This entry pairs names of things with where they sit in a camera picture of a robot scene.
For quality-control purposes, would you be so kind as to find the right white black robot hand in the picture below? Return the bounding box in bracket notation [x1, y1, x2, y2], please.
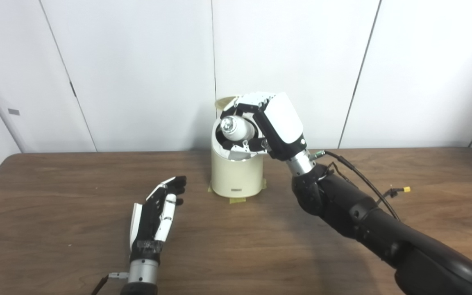
[220, 91, 307, 161]

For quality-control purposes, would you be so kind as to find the cable with yellow connector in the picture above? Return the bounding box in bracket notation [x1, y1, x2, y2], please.
[377, 186, 411, 205]

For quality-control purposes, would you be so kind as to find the round cream bin lid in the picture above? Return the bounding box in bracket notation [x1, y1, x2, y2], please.
[216, 96, 238, 112]

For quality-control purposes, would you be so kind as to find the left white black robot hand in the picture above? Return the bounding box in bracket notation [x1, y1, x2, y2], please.
[129, 176, 187, 263]

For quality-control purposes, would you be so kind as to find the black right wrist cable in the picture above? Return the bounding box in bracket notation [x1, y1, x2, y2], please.
[309, 150, 400, 222]

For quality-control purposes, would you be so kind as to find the cream-colored bin body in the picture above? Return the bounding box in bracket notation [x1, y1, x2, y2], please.
[211, 115, 266, 198]

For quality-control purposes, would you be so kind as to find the small white plastic bottle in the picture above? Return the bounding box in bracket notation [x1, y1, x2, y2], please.
[220, 116, 256, 141]

